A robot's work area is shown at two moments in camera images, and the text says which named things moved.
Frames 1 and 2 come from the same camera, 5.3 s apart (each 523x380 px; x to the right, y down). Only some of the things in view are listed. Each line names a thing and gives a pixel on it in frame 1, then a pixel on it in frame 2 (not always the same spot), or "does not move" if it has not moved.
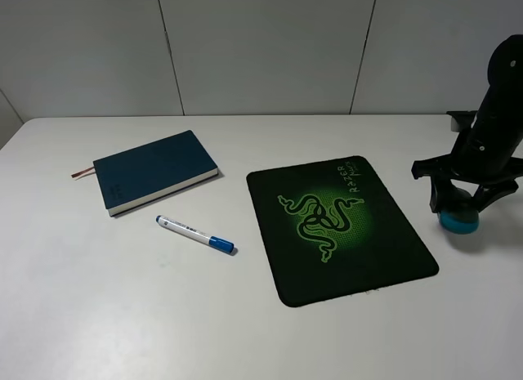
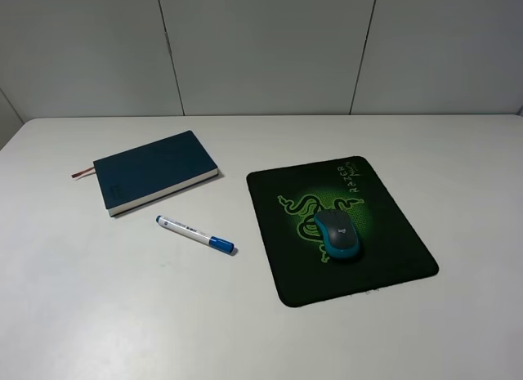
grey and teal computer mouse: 462,217 → 339,233
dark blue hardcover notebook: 141,174 does not move
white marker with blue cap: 194,234 does not move
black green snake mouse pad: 331,229 does not move
